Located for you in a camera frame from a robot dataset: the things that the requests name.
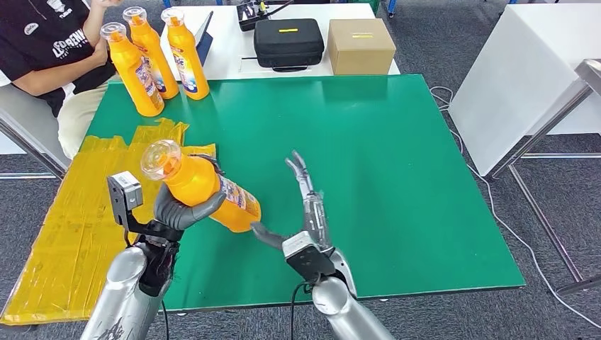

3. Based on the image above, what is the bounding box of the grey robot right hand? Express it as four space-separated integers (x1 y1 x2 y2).
249 149 335 252

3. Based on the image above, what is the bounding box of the white floor cable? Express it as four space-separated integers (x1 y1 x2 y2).
428 86 601 330

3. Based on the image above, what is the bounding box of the grey metal bench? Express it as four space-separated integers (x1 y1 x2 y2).
0 84 72 181

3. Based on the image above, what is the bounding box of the black carrying case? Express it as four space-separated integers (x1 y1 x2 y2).
253 18 325 73

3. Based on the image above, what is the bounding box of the yellow plastic sheet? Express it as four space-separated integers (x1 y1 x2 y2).
0 118 217 326

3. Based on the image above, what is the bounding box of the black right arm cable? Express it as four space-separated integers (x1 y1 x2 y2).
290 280 313 340

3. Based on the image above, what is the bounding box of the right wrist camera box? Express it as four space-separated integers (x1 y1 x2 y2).
282 230 337 283

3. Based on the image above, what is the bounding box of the green table board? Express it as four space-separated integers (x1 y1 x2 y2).
84 74 526 312

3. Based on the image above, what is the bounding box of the tablet in blue case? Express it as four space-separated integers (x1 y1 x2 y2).
195 11 214 67

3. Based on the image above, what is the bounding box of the brown cardboard box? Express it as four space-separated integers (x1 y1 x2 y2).
327 18 397 76

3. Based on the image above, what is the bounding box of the large white table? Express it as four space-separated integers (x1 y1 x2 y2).
447 4 601 177

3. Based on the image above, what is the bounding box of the person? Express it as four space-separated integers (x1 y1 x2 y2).
0 0 123 159

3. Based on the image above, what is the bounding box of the black remote controller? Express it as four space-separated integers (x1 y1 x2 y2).
236 0 294 33

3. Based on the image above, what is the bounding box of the grey metal table frame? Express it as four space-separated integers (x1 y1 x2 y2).
485 58 601 297

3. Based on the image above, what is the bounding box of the orange detergent bottle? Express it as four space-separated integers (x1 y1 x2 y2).
99 22 165 118
140 140 262 234
160 8 210 101
122 6 180 101

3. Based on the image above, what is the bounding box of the green plastic crate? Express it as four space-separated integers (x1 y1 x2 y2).
347 0 381 13

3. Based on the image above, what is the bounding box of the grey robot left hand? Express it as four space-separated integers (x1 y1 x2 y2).
152 154 228 232

